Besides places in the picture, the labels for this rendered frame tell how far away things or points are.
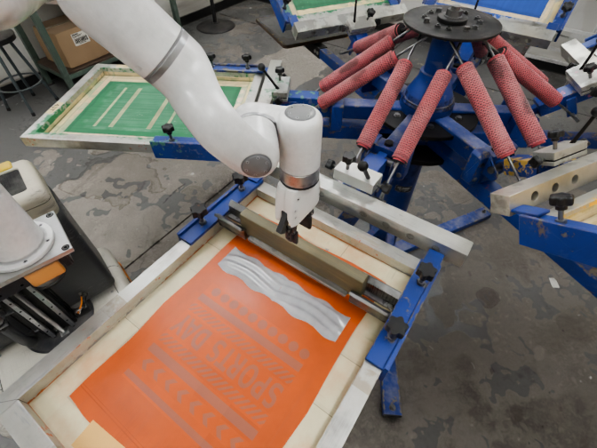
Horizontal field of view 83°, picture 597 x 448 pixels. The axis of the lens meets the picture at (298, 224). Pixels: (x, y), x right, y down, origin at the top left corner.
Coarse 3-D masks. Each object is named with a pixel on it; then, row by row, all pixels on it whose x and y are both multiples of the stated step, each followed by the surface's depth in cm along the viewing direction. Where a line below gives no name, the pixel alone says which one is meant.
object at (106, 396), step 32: (224, 256) 91; (256, 256) 91; (192, 288) 85; (224, 288) 85; (160, 320) 79; (128, 352) 74; (96, 384) 70; (128, 384) 70; (96, 416) 66; (128, 416) 66; (160, 416) 66
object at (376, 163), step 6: (366, 156) 105; (372, 156) 105; (378, 156) 105; (372, 162) 103; (378, 162) 103; (384, 162) 103; (372, 168) 101; (378, 168) 101; (384, 168) 106; (348, 186) 96
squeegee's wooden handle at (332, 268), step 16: (256, 224) 85; (272, 224) 84; (272, 240) 85; (304, 240) 81; (288, 256) 86; (304, 256) 81; (320, 256) 78; (320, 272) 81; (336, 272) 77; (352, 272) 75; (352, 288) 77
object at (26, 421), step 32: (256, 192) 104; (320, 224) 95; (384, 256) 88; (128, 288) 81; (96, 320) 75; (64, 352) 71; (32, 384) 67; (352, 384) 67; (0, 416) 63; (32, 416) 63; (352, 416) 63
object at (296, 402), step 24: (312, 288) 85; (264, 312) 80; (360, 312) 80; (312, 336) 77; (312, 360) 73; (336, 360) 73; (312, 384) 70; (288, 408) 67; (168, 432) 64; (264, 432) 64; (288, 432) 64
